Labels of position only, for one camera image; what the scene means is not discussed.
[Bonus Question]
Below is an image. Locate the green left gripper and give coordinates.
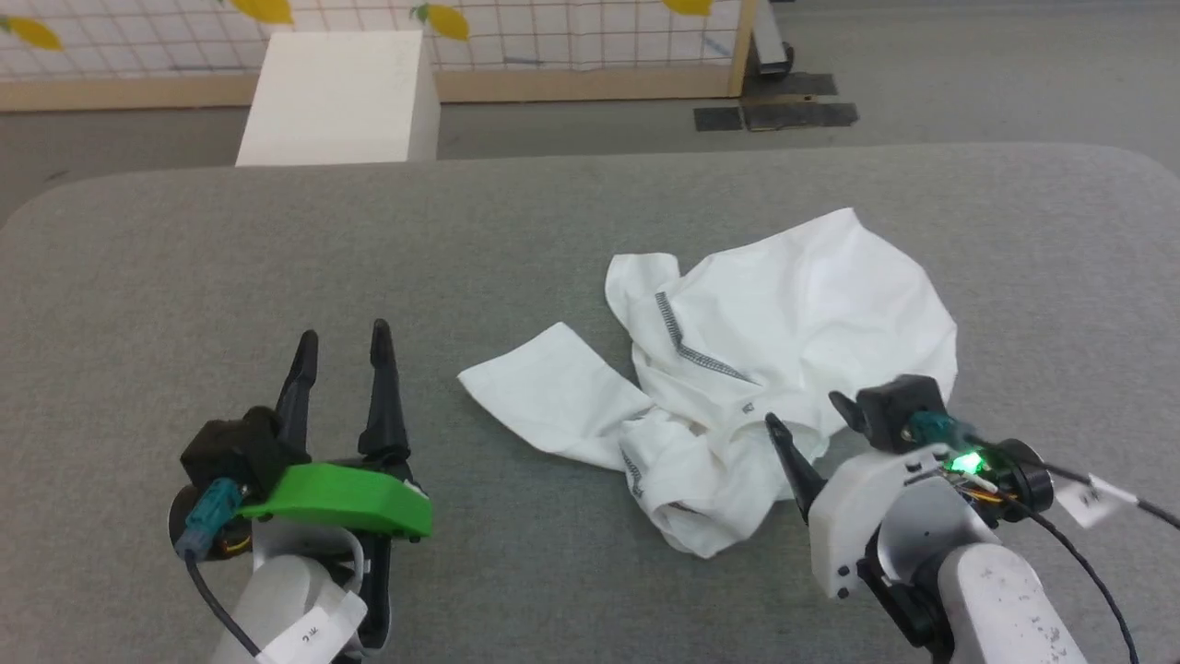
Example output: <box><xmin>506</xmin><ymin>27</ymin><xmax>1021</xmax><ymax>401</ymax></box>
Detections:
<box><xmin>237</xmin><ymin>319</ymin><xmax>435</xmax><ymax>648</ymax></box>

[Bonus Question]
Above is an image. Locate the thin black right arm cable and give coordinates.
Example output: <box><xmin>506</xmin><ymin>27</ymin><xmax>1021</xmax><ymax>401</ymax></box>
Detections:
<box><xmin>1009</xmin><ymin>498</ymin><xmax>1139</xmax><ymax>664</ymax></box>

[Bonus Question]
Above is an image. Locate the white left cable label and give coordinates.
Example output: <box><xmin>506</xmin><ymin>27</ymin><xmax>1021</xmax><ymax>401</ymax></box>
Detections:
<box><xmin>255</xmin><ymin>590</ymin><xmax>368</xmax><ymax>664</ymax></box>

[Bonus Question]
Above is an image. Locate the white right cable label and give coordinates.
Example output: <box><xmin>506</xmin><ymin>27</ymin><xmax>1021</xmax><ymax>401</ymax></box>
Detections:
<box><xmin>1054</xmin><ymin>474</ymin><xmax>1138</xmax><ymax>529</ymax></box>

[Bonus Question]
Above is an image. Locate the long black floor tape patch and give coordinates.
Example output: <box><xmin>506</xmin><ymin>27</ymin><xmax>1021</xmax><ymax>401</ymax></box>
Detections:
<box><xmin>742</xmin><ymin>101</ymin><xmax>861</xmax><ymax>132</ymax></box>

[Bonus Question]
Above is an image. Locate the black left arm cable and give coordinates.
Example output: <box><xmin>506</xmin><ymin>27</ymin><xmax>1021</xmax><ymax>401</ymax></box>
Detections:
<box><xmin>173</xmin><ymin>478</ymin><xmax>264</xmax><ymax>660</ymax></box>

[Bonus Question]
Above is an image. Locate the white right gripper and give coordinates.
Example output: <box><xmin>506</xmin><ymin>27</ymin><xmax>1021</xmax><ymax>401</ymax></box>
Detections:
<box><xmin>764</xmin><ymin>391</ymin><xmax>995</xmax><ymax>602</ymax></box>

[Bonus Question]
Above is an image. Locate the white cable label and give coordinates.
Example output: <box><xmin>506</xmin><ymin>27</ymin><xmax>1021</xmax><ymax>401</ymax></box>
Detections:
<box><xmin>1054</xmin><ymin>474</ymin><xmax>1138</xmax><ymax>529</ymax></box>
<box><xmin>255</xmin><ymin>590</ymin><xmax>368</xmax><ymax>664</ymax></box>

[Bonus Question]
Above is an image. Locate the white box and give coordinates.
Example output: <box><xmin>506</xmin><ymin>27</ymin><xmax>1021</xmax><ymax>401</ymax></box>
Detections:
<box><xmin>235</xmin><ymin>30</ymin><xmax>442</xmax><ymax>168</ymax></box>

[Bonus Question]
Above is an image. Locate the white garment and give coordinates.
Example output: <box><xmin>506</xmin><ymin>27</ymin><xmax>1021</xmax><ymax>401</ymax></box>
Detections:
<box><xmin>457</xmin><ymin>207</ymin><xmax>960</xmax><ymax>560</ymax></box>

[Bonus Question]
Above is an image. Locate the lemon print grid panel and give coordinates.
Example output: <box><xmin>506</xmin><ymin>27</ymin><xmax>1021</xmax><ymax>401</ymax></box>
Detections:
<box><xmin>0</xmin><ymin>0</ymin><xmax>759</xmax><ymax>113</ymax></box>

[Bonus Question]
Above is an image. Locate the dark metal stand leg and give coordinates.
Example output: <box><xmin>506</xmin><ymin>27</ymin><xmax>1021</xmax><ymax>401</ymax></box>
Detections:
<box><xmin>749</xmin><ymin>0</ymin><xmax>796</xmax><ymax>80</ymax></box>

